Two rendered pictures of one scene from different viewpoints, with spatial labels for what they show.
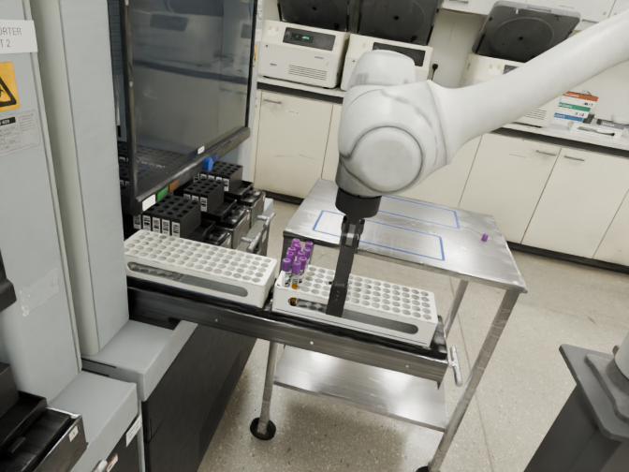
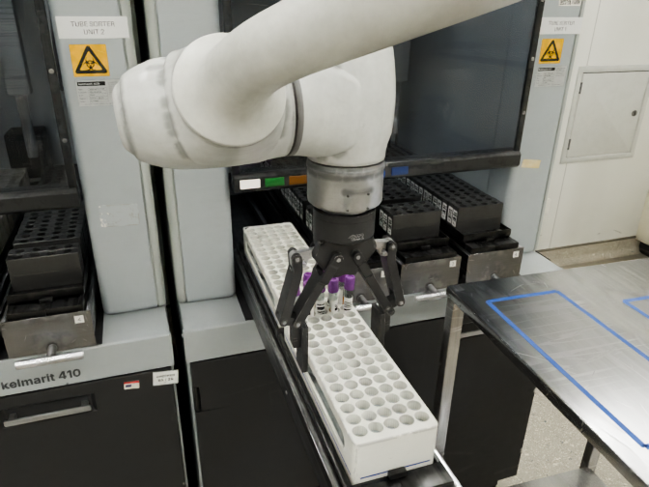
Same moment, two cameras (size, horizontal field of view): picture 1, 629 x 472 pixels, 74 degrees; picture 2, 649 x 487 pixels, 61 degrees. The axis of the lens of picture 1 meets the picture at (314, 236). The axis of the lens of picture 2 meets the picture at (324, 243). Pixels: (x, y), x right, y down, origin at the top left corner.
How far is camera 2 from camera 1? 0.72 m
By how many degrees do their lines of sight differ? 58
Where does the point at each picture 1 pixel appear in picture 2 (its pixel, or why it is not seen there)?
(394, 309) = (348, 399)
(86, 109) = not seen: hidden behind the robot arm
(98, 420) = (124, 337)
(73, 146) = not seen: hidden behind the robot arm
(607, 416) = not seen: outside the picture
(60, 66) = (154, 49)
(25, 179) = (111, 127)
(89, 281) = (176, 231)
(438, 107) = (176, 61)
